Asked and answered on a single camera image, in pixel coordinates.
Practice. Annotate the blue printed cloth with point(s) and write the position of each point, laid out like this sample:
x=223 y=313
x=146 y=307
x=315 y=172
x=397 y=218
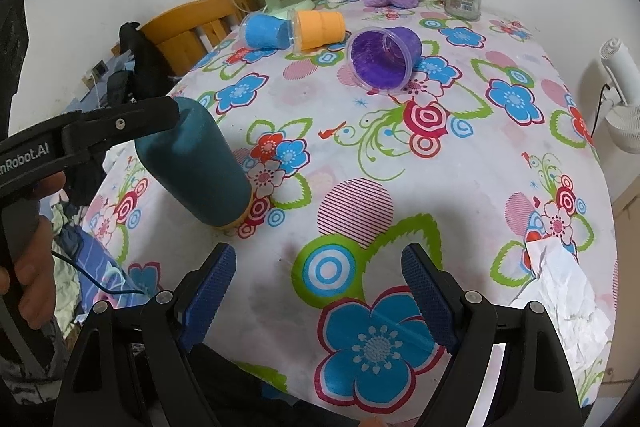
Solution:
x=85 y=252

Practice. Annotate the crumpled white paper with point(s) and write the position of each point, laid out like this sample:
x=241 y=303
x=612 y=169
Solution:
x=565 y=287

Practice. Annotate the teal cup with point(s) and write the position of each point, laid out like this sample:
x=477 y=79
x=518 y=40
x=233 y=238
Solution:
x=200 y=167

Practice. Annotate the person's left hand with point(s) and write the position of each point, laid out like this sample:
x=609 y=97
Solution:
x=35 y=277

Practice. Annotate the wooden chair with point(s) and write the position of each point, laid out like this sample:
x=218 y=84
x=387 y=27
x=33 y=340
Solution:
x=185 y=27

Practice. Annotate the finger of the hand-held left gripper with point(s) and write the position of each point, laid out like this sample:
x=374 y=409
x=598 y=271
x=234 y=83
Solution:
x=150 y=119

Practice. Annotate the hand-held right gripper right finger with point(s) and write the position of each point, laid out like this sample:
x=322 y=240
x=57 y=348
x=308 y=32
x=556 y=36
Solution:
x=425 y=287

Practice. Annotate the black bag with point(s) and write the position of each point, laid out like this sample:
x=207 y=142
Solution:
x=145 y=62

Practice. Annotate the white fan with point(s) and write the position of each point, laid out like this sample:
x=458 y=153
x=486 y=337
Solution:
x=622 y=117

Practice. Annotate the blue cup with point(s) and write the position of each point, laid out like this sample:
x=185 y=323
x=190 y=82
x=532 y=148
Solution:
x=265 y=32

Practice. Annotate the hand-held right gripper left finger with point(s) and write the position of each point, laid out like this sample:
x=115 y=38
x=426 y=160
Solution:
x=212 y=292

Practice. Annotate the orange cup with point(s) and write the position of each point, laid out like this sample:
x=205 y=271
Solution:
x=322 y=27

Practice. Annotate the purple cup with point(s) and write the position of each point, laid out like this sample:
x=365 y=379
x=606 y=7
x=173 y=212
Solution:
x=380 y=57

